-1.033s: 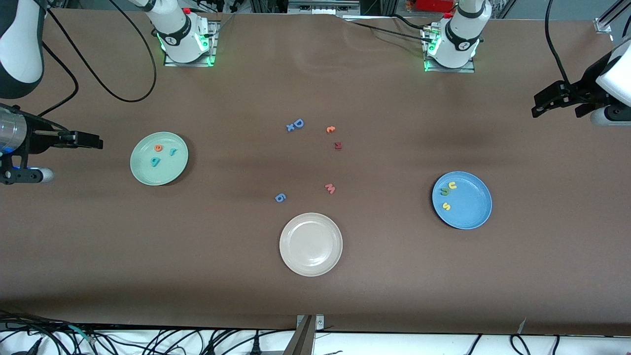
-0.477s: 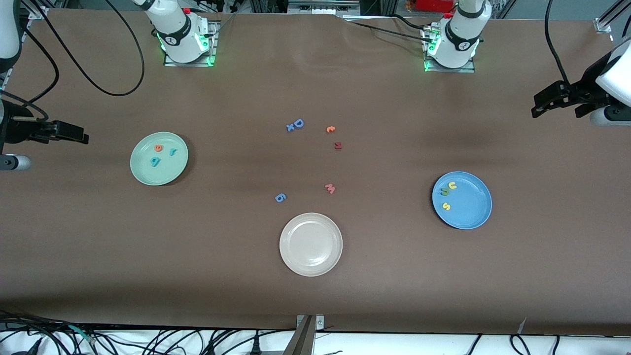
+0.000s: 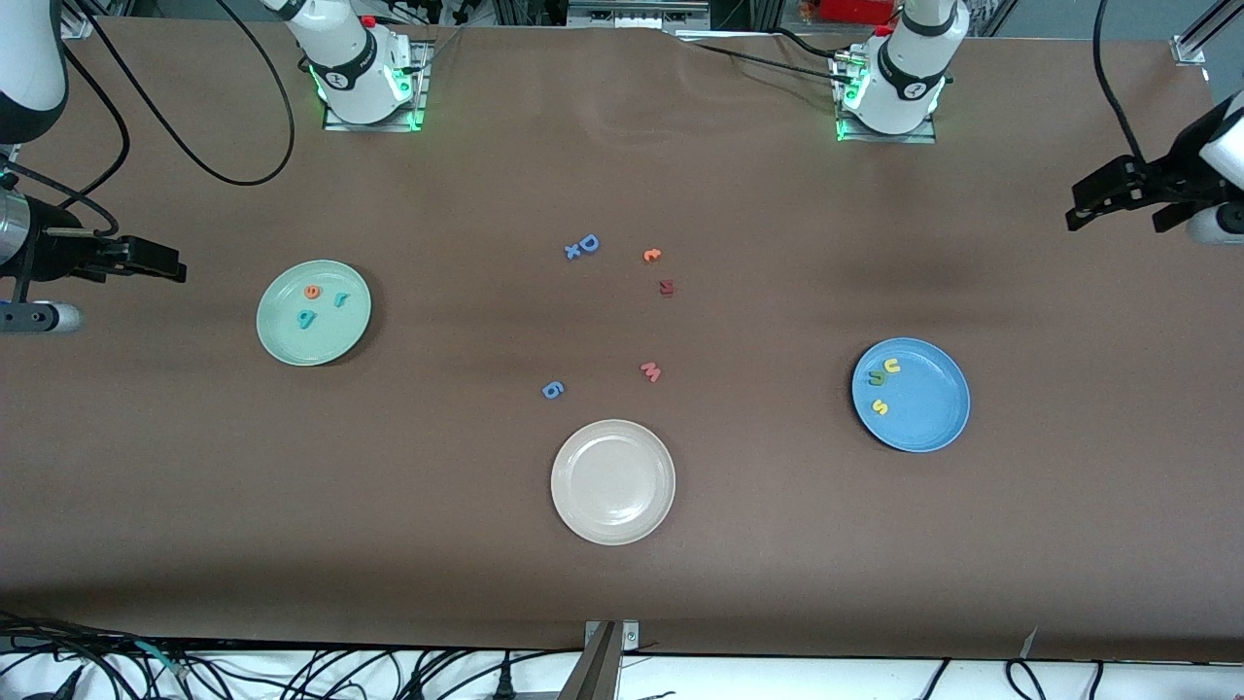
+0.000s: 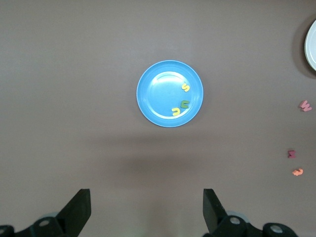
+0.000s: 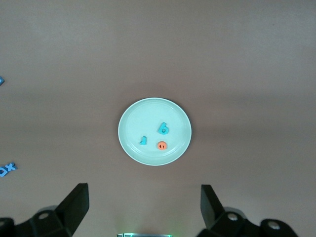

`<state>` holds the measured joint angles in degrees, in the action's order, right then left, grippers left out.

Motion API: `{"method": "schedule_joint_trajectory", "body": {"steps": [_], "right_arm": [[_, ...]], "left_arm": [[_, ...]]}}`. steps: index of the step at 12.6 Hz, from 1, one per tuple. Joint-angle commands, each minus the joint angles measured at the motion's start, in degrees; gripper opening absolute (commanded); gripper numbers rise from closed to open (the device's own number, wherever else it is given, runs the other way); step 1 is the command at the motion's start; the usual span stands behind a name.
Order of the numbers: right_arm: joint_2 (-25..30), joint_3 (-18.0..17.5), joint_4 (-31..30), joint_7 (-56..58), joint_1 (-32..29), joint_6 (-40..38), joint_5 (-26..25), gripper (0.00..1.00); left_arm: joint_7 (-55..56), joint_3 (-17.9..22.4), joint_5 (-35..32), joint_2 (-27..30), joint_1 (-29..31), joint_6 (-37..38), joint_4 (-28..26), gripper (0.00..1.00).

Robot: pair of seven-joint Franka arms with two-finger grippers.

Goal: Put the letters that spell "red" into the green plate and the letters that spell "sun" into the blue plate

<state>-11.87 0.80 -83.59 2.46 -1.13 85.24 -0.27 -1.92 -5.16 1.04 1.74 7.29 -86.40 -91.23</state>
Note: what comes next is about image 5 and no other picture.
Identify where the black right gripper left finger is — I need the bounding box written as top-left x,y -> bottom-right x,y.
0,183 -> 89,237

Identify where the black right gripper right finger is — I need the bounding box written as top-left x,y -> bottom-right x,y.
198,184 -> 301,237

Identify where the teal letter d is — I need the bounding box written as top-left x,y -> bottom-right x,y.
157,122 -> 170,135

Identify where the pale green plate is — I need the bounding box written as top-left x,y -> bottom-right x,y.
118,97 -> 193,166

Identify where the brown table mat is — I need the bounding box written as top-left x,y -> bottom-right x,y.
0,0 -> 316,237

